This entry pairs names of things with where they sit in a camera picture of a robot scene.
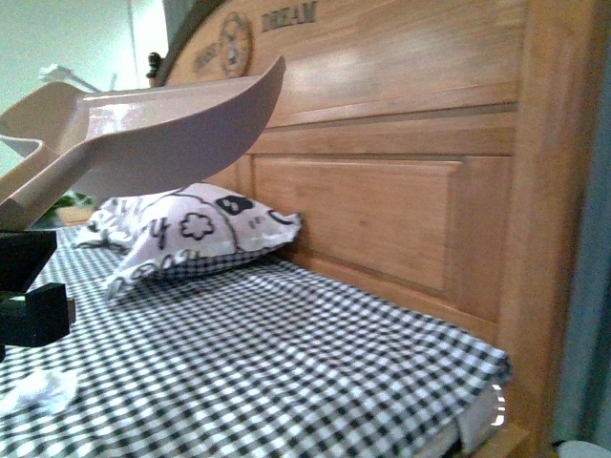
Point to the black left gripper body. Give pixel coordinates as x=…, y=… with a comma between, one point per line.
x=31, y=316

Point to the beige plastic dustpan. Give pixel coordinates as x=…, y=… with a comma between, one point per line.
x=128, y=143

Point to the crumpled white tissue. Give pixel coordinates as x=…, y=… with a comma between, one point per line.
x=52, y=390

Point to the white patterned pillow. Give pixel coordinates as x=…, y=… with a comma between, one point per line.
x=197, y=230

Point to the black white gingham bedsheet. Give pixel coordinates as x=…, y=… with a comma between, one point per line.
x=265, y=360

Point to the wooden bed headboard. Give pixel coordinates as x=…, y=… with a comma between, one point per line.
x=438, y=152

